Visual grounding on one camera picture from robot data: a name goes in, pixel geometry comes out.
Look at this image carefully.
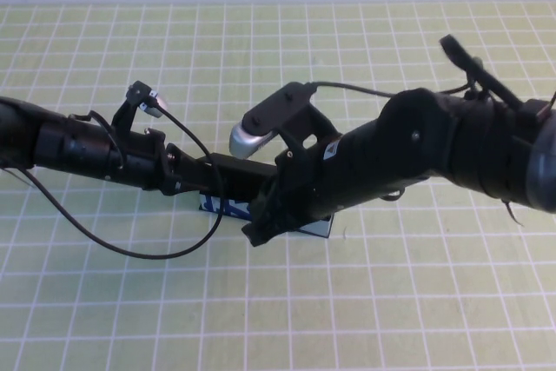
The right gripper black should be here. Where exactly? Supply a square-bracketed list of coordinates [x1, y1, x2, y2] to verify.
[242, 133, 349, 248]

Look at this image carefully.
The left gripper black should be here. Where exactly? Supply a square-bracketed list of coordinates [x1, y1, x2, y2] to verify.
[110, 129, 219, 197]

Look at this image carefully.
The black printed glasses case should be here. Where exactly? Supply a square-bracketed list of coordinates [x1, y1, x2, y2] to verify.
[195, 151, 335, 241]

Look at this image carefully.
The green white-checked tablecloth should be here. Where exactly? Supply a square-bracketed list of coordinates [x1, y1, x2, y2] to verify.
[0, 3, 556, 371]

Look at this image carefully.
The short black zip tie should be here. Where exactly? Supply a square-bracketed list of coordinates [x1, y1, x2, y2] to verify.
[503, 199, 526, 228]

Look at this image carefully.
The left wrist camera black silver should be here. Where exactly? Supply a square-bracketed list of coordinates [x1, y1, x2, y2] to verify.
[125, 80, 169, 119]

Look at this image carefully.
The wrist camera black silver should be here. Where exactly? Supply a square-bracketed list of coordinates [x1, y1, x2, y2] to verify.
[125, 80, 169, 119]
[228, 82, 321, 159]

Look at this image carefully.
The left camera black cable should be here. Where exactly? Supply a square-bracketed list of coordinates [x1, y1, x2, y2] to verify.
[21, 103, 225, 260]

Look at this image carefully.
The camera black cable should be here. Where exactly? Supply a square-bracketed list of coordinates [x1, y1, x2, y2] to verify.
[306, 79, 400, 98]
[21, 103, 225, 260]

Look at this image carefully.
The right wrist camera black silver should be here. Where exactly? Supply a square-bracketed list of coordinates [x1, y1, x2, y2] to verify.
[228, 82, 321, 159]

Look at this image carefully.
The right camera black cable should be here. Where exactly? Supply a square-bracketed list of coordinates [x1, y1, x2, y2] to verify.
[306, 79, 400, 98]

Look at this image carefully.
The black flat strap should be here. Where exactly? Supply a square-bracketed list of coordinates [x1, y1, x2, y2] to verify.
[439, 34, 522, 109]

